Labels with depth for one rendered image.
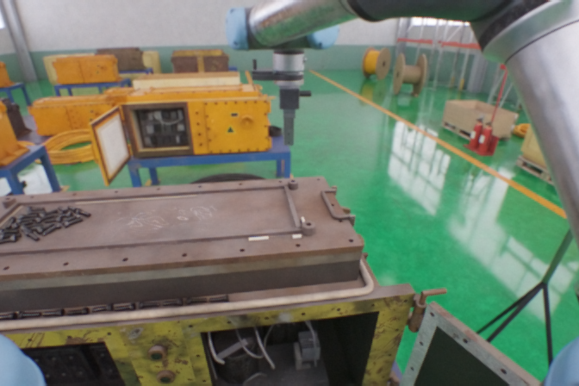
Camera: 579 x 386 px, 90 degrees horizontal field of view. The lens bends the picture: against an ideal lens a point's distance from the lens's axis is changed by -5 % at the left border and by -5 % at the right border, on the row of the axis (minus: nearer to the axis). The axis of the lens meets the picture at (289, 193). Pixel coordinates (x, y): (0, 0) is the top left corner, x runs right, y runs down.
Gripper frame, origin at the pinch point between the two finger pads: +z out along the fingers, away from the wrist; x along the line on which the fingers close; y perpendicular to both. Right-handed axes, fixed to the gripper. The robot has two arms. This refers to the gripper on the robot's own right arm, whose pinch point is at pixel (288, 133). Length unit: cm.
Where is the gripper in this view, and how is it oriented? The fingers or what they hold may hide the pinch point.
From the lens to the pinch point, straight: 85.3
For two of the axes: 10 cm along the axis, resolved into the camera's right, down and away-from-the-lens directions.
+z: -0.1, 8.8, 4.8
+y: 10.0, -0.1, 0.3
